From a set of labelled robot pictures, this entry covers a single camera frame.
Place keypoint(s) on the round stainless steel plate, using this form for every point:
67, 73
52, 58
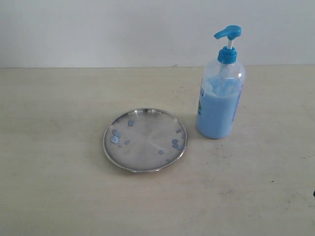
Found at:
145, 140

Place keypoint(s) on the blue soap pump bottle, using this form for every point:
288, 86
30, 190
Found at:
221, 88

